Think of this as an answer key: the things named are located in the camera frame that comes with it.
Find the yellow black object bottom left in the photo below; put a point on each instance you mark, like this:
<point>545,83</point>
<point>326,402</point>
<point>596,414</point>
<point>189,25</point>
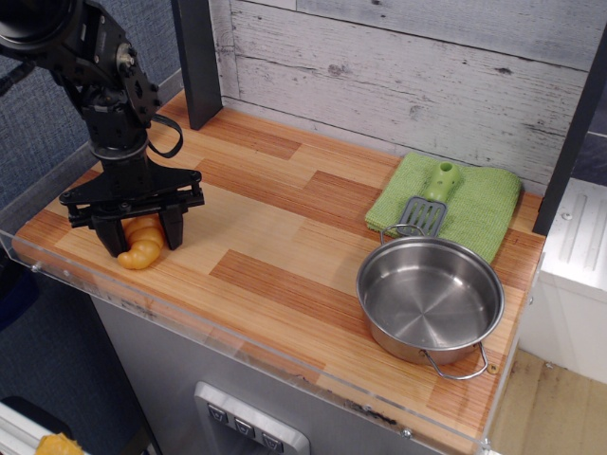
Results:
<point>29,429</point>

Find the silver dispenser button panel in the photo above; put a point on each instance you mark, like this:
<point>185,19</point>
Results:
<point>249,422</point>

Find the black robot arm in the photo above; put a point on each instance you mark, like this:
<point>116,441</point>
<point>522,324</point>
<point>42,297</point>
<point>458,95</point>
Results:
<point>88,54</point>

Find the green handled grey spatula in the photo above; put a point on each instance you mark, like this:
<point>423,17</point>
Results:
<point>425,213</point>

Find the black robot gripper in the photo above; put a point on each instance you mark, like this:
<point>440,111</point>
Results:
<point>128,188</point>

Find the grey toy fridge cabinet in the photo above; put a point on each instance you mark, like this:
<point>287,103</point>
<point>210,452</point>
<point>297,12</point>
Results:
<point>164,360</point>

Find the black vertical post left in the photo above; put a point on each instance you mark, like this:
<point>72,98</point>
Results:
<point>196,48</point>

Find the clear acrylic guard rail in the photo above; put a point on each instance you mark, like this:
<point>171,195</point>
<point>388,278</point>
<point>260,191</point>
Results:
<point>273,255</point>

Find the black vertical post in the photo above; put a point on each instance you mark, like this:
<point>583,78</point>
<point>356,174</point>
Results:
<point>579,127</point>
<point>196,48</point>

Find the white aluminium side frame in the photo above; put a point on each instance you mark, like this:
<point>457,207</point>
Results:
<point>565,320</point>

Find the orange plastic toy croissant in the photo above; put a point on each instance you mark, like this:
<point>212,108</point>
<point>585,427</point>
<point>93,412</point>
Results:
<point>145,240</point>

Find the green folded cloth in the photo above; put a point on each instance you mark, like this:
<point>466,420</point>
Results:
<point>479,207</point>

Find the black vertical post right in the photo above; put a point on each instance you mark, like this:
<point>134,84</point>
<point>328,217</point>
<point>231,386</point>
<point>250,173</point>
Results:
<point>579,127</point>

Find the stainless steel pot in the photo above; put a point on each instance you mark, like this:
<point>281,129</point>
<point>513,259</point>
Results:
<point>428,300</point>

